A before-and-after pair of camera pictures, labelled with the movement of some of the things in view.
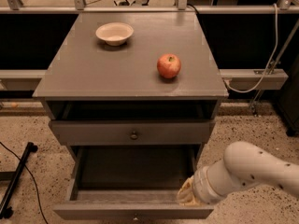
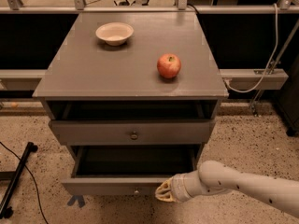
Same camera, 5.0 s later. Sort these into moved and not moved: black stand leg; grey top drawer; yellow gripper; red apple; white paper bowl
Moved: yellow gripper
Not moved: red apple; grey top drawer; black stand leg; white paper bowl
